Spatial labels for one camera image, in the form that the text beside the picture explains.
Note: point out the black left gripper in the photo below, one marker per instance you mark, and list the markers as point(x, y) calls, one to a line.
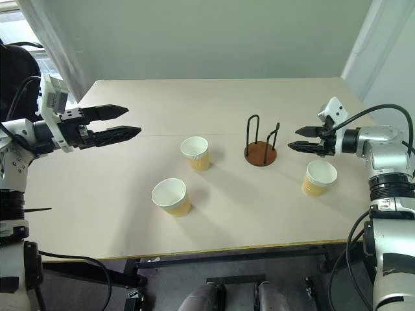
point(74, 129)

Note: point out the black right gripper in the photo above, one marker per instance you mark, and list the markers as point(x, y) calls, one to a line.
point(328, 142)

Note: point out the tan ribbed paper cup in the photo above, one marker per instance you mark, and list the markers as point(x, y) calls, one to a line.
point(313, 189)
point(198, 162)
point(178, 209)

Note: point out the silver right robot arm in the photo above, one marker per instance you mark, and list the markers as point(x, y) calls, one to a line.
point(386, 152)

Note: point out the white curtain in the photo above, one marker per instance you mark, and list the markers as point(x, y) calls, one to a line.
point(61, 48)

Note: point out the black chair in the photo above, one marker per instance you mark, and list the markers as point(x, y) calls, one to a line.
point(16, 81)

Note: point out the window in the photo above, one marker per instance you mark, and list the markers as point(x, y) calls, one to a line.
point(13, 22)

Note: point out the black table leg strut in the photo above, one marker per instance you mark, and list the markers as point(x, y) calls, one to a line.
point(97, 273)

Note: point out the dark rounded shape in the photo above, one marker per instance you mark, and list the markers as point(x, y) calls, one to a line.
point(197, 298)
point(274, 298)

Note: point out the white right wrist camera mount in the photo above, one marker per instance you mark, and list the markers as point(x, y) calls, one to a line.
point(335, 108)

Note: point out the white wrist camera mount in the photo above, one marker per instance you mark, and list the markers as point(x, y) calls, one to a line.
point(48, 97)
point(335, 108)

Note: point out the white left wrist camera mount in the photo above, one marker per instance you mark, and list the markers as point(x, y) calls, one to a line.
point(48, 97)

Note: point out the black table frame bar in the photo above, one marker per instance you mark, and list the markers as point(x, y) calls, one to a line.
point(227, 259)

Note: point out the black metal floor frame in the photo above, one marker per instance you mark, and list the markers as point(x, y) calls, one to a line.
point(236, 278)

